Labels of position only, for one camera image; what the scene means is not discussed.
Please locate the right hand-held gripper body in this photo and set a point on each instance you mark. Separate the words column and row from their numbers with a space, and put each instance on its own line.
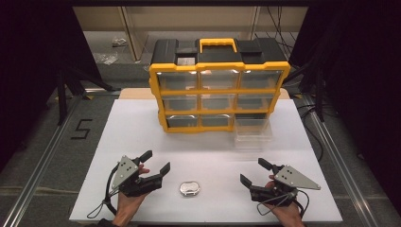
column 293, row 179

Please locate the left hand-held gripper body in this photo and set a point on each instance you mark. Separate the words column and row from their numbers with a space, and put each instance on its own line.
column 126, row 171

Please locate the small silver metal tin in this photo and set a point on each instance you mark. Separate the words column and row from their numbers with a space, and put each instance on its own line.
column 189, row 188

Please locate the clear plastic drawer box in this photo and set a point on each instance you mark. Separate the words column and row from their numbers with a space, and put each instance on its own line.
column 253, row 134

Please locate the person's right hand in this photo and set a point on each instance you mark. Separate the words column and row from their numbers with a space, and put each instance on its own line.
column 285, row 213

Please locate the person's left hand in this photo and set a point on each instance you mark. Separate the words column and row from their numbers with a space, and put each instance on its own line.
column 128, row 206

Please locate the wooden board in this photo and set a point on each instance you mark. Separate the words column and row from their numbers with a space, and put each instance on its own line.
column 135, row 94

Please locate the grid of transparent drawers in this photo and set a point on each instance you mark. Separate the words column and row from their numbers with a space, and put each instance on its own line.
column 217, row 101

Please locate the black metal stand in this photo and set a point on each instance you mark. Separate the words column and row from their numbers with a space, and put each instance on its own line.
column 320, row 94

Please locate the black tripod stand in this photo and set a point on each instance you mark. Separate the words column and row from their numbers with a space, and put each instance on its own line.
column 63, row 94

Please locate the clear plastic bag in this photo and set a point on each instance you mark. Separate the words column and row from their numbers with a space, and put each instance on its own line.
column 107, row 58

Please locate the small crumpled plastic bag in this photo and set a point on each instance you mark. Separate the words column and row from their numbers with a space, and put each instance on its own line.
column 119, row 41

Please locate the yellow black drawer organizer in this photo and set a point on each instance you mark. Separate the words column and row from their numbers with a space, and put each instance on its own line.
column 217, row 55

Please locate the white furniture leg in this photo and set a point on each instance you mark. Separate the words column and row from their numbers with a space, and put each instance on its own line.
column 134, row 34

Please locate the black curtain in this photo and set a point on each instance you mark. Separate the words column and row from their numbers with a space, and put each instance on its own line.
column 34, row 63
column 362, row 78

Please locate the aluminium floor rail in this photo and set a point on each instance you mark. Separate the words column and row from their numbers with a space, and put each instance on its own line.
column 38, row 170
column 340, row 164

